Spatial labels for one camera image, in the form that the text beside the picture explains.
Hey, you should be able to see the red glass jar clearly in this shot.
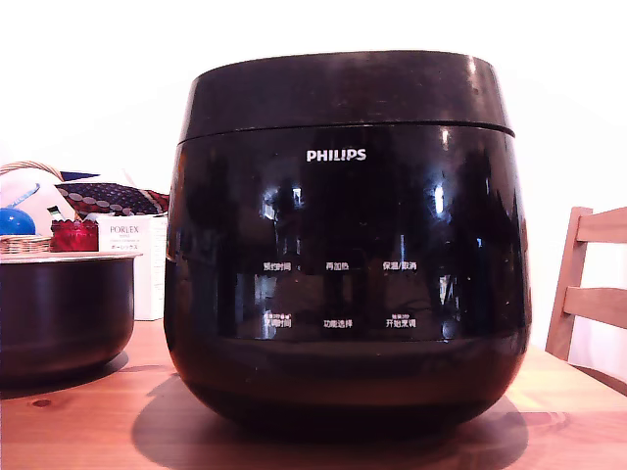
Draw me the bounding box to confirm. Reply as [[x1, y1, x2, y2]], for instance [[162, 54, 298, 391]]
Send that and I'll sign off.
[[49, 218, 100, 254]]

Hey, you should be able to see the white round bag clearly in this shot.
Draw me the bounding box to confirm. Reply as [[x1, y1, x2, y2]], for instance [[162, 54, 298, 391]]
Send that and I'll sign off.
[[0, 167, 77, 237]]

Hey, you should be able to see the black inner cooking pot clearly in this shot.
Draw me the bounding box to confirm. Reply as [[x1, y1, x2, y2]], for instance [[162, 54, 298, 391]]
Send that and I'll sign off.
[[0, 251, 144, 384]]

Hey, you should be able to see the wicker basket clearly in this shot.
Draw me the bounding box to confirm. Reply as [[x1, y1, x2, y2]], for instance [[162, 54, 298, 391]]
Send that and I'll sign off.
[[0, 160, 82, 257]]

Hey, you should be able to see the blue ball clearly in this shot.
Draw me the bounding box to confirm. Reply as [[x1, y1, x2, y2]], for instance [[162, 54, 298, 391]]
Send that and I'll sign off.
[[0, 207, 37, 238]]

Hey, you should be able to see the black Philips rice cooker body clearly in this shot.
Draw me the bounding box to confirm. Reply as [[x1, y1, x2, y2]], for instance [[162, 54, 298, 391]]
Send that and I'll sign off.
[[163, 120, 534, 434]]

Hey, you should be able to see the white Porlex box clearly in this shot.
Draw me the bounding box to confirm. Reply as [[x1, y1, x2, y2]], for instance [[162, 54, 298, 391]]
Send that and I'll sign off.
[[96, 214, 154, 322]]

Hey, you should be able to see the dark dotted patterned cloth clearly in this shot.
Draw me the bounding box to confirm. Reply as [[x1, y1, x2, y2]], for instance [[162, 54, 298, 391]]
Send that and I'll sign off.
[[54, 181, 171, 219]]

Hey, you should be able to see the wooden chair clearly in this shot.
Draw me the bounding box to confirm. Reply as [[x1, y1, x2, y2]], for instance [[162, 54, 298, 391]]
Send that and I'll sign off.
[[544, 206, 627, 364]]

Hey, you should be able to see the plain white box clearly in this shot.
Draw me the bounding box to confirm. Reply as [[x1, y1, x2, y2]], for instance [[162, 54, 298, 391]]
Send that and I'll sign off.
[[148, 214, 170, 320]]

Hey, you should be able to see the black rice cooker lid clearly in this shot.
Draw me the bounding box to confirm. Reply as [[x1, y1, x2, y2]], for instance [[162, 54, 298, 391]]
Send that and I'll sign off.
[[179, 50, 517, 144]]

